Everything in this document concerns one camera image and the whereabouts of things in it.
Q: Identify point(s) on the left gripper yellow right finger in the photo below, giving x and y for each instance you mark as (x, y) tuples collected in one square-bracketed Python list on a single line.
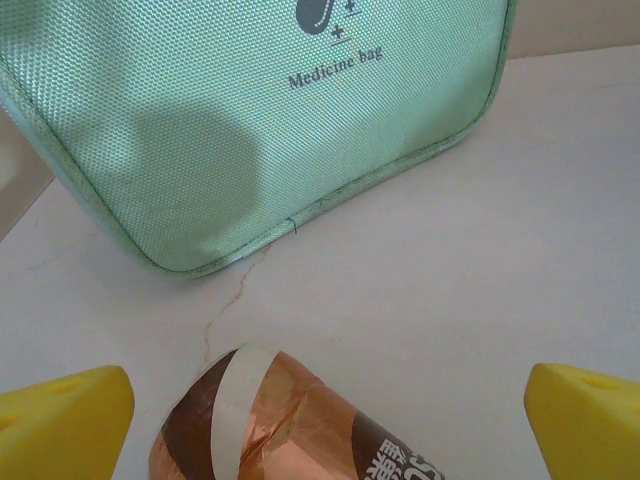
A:
[(590, 430)]

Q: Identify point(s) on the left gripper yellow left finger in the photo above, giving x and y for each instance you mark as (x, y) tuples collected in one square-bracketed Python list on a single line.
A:
[(60, 430)]

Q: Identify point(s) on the bottle with copper red label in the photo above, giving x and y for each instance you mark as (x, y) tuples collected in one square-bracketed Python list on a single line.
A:
[(280, 425)]

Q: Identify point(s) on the green medicine bag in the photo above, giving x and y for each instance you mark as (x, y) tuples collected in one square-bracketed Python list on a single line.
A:
[(200, 125)]

